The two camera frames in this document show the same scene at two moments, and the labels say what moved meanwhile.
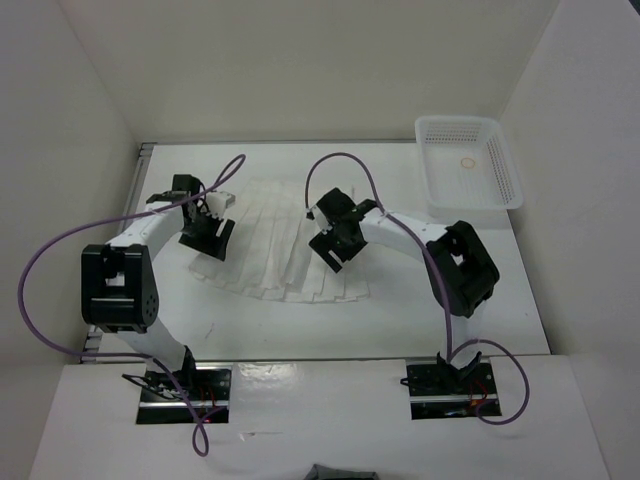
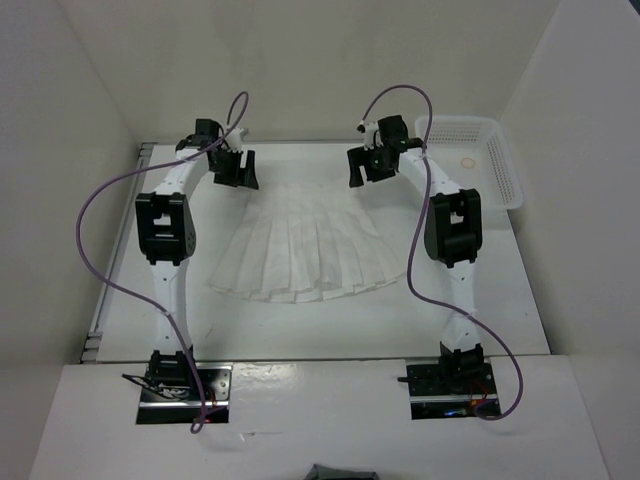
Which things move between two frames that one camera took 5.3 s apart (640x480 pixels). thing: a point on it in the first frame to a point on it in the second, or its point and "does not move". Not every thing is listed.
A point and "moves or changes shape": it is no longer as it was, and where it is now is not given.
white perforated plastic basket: (467, 163) does not move
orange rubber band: (461, 162) does not move
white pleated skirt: (272, 253) moves or changes shape
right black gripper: (319, 245) to (359, 157)
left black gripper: (222, 240) to (231, 179)
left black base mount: (208, 385) does not move
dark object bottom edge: (319, 472) does not move
